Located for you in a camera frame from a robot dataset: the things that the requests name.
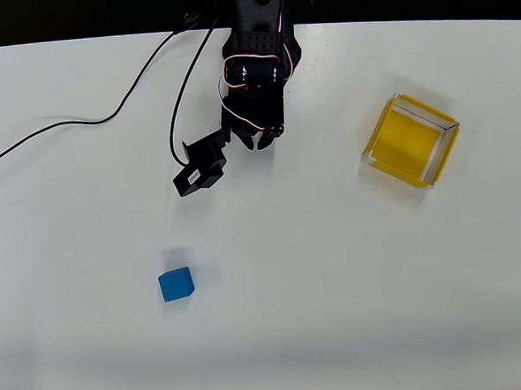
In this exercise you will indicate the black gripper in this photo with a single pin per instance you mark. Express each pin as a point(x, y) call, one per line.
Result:
point(248, 126)

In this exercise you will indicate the blue cube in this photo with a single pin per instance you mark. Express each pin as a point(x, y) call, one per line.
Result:
point(176, 285)

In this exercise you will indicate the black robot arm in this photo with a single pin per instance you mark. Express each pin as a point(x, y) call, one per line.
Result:
point(254, 27)

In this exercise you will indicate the yellow open box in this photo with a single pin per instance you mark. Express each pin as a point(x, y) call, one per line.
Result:
point(410, 144)

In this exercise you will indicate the black webcam on gripper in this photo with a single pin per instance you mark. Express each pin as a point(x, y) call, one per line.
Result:
point(199, 170)

